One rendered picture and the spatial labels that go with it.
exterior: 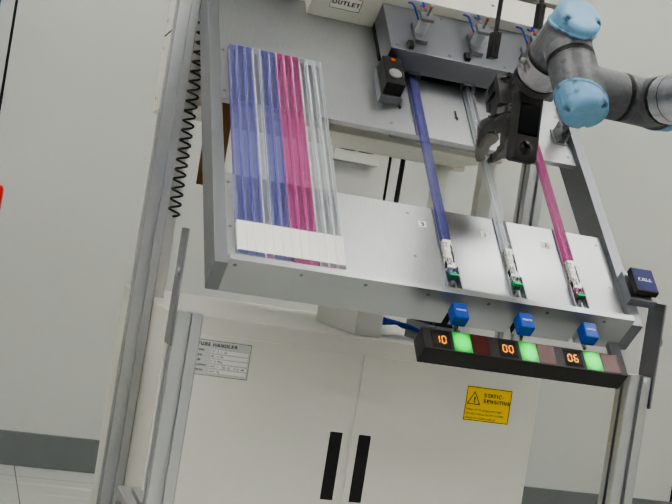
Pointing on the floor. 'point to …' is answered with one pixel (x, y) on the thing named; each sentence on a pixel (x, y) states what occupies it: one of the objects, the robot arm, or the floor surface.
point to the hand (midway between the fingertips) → (486, 160)
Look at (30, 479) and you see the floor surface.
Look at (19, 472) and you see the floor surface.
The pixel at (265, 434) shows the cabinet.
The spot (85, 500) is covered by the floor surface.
